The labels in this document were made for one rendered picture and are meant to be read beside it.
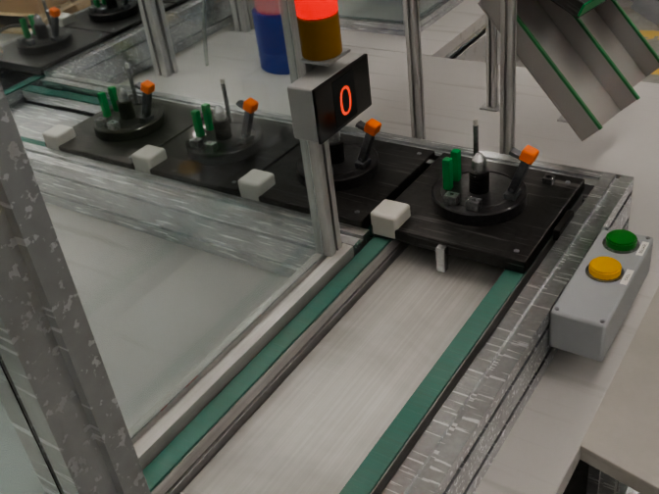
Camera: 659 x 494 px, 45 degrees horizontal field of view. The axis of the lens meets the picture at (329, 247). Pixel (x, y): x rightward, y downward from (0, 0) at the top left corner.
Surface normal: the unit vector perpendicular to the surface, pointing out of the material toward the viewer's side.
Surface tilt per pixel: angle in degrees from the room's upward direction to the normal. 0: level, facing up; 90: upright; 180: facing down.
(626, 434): 0
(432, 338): 0
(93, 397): 90
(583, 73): 45
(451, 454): 0
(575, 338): 90
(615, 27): 90
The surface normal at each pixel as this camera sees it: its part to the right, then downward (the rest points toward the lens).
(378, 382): -0.11, -0.82
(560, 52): 0.43, -0.36
